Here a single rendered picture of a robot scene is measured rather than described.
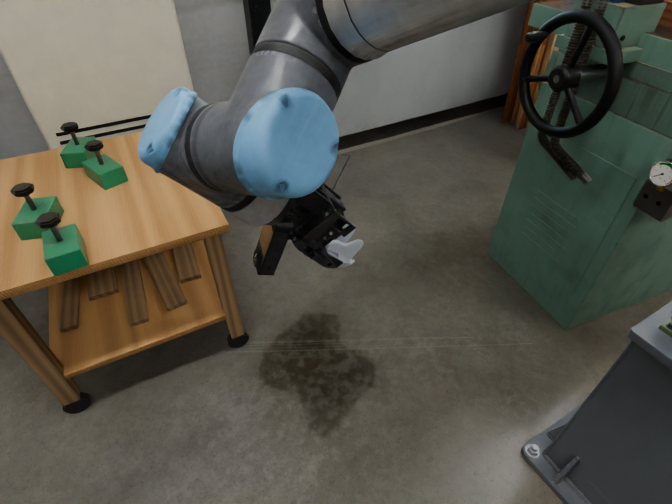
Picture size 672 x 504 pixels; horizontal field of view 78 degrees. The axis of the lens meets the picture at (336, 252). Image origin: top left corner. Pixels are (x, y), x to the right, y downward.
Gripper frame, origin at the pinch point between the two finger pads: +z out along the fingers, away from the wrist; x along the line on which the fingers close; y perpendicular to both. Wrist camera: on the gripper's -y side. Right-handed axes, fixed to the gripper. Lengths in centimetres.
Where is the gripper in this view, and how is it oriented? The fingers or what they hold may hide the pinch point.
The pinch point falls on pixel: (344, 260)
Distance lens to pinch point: 69.4
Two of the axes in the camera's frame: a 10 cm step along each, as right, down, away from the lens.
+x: -3.1, -7.2, 6.2
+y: 7.5, -5.8, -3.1
